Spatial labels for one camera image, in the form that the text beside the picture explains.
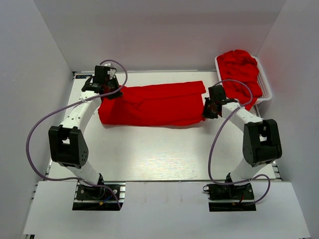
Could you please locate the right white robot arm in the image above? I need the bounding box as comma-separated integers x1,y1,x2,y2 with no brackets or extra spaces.
203,83,282,186

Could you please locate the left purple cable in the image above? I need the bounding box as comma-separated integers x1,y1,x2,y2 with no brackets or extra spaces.
25,59,129,210

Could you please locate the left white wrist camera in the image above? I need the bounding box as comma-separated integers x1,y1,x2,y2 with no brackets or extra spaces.
103,63,117,79

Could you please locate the purple cable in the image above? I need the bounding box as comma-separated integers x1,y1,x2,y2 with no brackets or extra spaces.
208,79,271,206
25,59,129,210

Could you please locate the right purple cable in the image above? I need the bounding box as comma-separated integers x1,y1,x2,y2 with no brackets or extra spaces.
208,79,271,206

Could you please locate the red t shirt pile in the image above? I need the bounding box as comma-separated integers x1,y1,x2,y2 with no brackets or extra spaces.
217,49,262,110

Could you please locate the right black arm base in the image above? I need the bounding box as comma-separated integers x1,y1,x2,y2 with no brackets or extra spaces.
202,183,256,212

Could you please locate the blue label sticker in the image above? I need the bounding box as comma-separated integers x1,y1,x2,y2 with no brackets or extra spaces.
75,74,93,79

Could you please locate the white plastic basket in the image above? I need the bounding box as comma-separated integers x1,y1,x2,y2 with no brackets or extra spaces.
214,53,272,107

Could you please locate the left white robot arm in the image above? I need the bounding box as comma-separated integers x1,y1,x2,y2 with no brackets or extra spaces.
48,63,123,186

